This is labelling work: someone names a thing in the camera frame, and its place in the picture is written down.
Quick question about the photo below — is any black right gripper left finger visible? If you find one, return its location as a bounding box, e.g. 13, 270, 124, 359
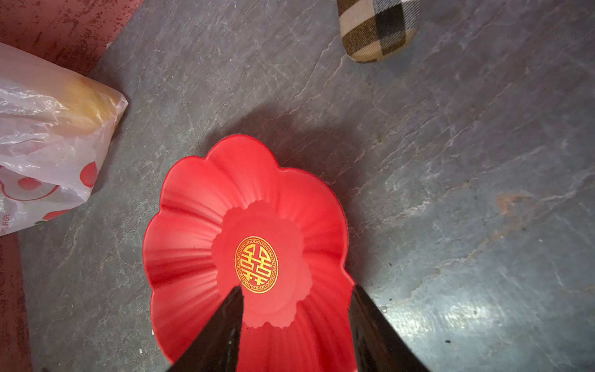
167, 285, 244, 372

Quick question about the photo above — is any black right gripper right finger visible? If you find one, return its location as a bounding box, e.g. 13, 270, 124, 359
349, 285, 429, 372

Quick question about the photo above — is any pink printed plastic bag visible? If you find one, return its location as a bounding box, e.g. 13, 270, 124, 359
1, 44, 128, 235

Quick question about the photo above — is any red flower-shaped plate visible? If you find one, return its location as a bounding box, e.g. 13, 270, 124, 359
143, 135, 356, 371

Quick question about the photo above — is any plaid fabric pouch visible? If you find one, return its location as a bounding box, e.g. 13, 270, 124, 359
336, 0, 421, 64

